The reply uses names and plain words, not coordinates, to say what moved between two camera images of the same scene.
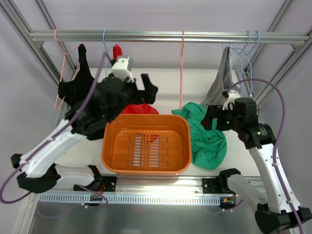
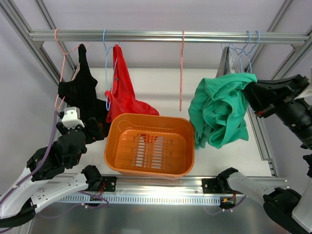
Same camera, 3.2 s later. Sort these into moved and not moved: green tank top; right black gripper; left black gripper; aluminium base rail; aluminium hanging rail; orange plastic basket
Moved: left black gripper; right black gripper; green tank top
Not moved: aluminium hanging rail; orange plastic basket; aluminium base rail
